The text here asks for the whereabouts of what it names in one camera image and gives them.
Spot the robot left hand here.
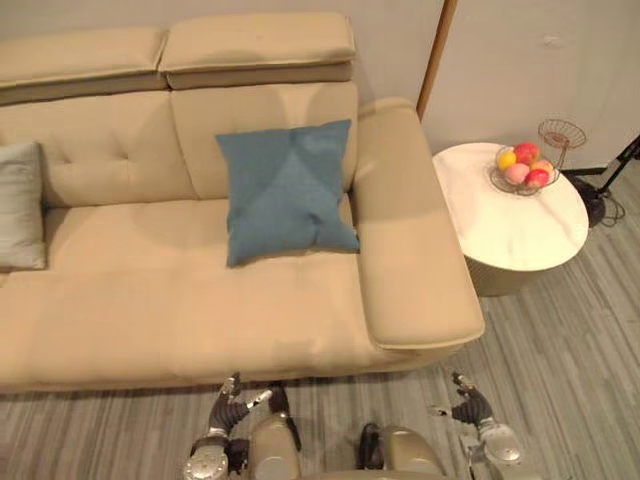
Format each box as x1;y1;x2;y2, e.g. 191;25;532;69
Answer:
207;372;275;437

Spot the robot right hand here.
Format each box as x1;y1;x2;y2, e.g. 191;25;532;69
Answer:
427;371;497;428

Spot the robot left leg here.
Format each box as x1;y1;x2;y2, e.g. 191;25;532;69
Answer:
228;383;303;480

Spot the robot leg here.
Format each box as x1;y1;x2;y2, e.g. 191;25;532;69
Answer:
228;383;303;480
358;422;446;480

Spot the robot right leg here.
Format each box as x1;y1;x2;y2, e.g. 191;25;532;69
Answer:
358;422;446;480

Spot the beige leather sofa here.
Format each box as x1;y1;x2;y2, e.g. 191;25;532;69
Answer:
0;13;486;394

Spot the round white side table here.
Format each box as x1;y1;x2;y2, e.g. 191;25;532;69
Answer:
431;142;590;298

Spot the blue square cushion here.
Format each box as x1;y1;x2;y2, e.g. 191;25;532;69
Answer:
215;118;362;269

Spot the pink peach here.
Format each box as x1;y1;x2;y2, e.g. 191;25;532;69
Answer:
503;163;531;187

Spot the black round stand base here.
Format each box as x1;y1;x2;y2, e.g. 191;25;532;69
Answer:
566;173;609;229

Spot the red apple with yellow patch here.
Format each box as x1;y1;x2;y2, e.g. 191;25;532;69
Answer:
514;142;542;165

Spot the light grey cushion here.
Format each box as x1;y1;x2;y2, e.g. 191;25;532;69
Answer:
0;141;49;272

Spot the black cable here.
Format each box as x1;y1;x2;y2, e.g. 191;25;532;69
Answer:
603;192;626;226

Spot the two-tier wire fruit basket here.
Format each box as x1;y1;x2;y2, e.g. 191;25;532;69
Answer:
488;118;587;196

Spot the wooden wall trim strip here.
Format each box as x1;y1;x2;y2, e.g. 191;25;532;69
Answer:
416;0;460;121

